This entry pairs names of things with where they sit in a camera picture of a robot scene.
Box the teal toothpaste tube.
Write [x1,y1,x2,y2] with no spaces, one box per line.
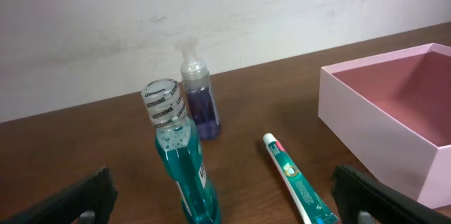
[263,133,339,224]

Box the purple foam pump bottle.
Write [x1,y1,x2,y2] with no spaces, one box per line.
[175,38,221,140]

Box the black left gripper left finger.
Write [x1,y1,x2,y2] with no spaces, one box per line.
[2,166,118,224]

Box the teal mouthwash bottle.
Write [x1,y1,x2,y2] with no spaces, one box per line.
[141,79,221,223]

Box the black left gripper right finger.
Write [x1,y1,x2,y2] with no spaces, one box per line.
[330,165,450,224]

